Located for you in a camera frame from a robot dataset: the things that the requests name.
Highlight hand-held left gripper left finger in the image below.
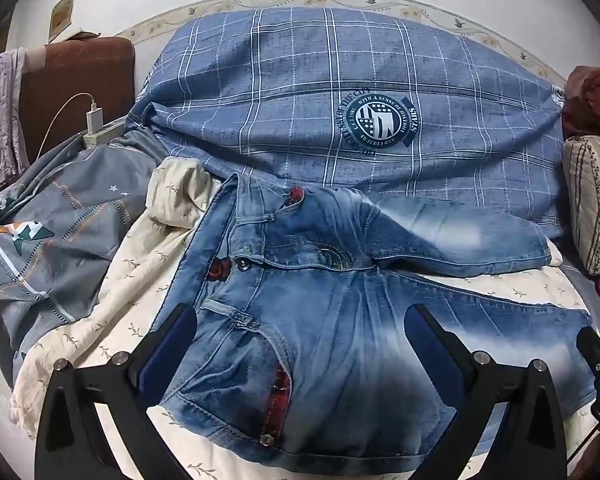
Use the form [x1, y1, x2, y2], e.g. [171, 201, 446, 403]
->
[34, 303, 199, 480]

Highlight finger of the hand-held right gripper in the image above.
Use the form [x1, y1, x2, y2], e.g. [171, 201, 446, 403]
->
[577, 326, 600, 388]

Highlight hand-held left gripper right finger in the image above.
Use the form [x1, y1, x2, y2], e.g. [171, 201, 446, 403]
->
[403, 303, 567, 480]

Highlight blue denim pants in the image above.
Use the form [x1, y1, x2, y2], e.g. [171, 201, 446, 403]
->
[157, 172, 596, 476]

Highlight blue-grey bed sheet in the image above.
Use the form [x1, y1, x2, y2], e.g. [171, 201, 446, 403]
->
[562, 262, 600, 316]

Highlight cream leaf-print blanket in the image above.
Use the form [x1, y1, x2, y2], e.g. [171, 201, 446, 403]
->
[10, 156, 593, 480]

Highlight grey printed quilt cover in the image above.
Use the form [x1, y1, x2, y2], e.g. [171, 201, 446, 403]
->
[0, 127, 168, 391]

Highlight striped beige pillow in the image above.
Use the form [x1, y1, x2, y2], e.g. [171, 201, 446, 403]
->
[562, 135, 600, 276]

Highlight white power strip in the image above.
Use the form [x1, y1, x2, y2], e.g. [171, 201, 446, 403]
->
[82, 120, 126, 150]

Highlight reddish brown cloth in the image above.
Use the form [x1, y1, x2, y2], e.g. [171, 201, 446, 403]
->
[562, 65, 600, 143]

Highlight brown headboard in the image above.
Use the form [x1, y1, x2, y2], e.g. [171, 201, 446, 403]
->
[0, 36, 136, 198]

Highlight pale purple cloth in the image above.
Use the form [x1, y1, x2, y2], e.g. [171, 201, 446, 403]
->
[0, 47, 31, 186]

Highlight white charging cable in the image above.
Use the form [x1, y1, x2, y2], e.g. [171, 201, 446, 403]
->
[37, 92, 98, 161]

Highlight small wall picture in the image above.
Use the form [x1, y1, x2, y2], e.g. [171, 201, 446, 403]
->
[47, 0, 78, 43]

